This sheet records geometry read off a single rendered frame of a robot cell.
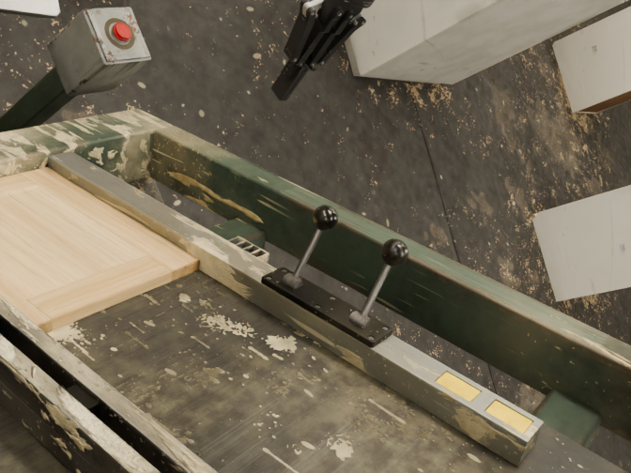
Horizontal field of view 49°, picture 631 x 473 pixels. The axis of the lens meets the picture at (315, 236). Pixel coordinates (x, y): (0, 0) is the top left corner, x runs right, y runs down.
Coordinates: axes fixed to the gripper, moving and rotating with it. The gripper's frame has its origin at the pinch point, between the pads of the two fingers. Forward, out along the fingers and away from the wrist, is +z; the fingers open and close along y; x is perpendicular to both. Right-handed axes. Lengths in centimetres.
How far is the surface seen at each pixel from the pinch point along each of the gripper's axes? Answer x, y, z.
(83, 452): -41, -48, 14
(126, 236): -6.0, -19.7, 29.4
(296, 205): -10.0, 9.4, 20.4
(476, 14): 88, 200, 28
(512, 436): -62, -8, -1
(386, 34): 118, 198, 65
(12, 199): 11, -29, 39
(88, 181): 10.2, -17.1, 34.7
